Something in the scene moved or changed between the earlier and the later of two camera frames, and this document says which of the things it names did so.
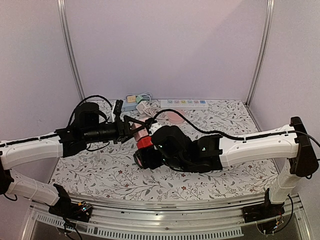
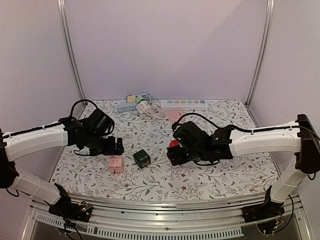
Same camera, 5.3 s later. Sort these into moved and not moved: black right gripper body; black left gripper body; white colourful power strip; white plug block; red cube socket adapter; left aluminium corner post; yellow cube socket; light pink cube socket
Moved: light pink cube socket; black left gripper body; red cube socket adapter; black right gripper body
Not moved: white plug block; left aluminium corner post; yellow cube socket; white colourful power strip
